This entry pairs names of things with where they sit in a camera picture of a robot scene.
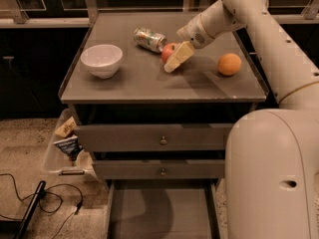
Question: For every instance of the grey bottom drawer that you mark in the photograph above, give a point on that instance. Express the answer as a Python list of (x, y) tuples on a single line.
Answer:
[(163, 209)]

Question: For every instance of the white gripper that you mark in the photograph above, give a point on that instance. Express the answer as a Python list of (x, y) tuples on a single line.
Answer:
[(195, 33)]

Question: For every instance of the brass top drawer knob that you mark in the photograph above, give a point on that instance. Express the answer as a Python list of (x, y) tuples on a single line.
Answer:
[(163, 140)]

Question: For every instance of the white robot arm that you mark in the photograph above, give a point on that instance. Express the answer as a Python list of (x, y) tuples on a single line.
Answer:
[(272, 156)]

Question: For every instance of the grey drawer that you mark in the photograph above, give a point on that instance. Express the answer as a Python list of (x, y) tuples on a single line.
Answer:
[(146, 137), (163, 209), (150, 169)]

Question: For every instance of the grey top drawer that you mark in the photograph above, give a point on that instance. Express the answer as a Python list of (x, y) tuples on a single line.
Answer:
[(146, 137)]

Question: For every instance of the brass middle drawer knob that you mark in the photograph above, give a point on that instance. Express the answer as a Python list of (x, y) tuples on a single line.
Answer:
[(162, 172)]

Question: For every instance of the brass drawer knob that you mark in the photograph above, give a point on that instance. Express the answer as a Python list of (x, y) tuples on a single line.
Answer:
[(163, 140), (162, 172)]

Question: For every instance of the black bar stand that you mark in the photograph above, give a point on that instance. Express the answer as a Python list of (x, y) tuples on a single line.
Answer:
[(35, 199)]

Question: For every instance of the red apple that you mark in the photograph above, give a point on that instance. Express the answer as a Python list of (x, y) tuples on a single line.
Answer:
[(167, 51)]

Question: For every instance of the white bowl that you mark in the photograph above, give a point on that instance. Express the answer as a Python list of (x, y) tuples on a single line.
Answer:
[(102, 61)]

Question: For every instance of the crushed soda can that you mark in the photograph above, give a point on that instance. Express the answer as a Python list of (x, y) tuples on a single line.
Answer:
[(149, 39)]

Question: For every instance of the grey middle drawer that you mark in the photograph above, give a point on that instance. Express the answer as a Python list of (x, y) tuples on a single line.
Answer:
[(150, 169)]

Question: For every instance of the grey drawer cabinet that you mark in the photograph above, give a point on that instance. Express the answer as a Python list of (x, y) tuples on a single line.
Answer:
[(141, 92)]

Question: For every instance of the orange fruit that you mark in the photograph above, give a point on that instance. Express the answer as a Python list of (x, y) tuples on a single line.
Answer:
[(229, 64)]

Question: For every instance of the dark snack bag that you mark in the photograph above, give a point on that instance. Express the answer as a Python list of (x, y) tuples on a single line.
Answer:
[(71, 147)]

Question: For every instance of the tan snack packet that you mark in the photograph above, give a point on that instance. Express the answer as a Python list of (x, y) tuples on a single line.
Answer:
[(66, 128)]

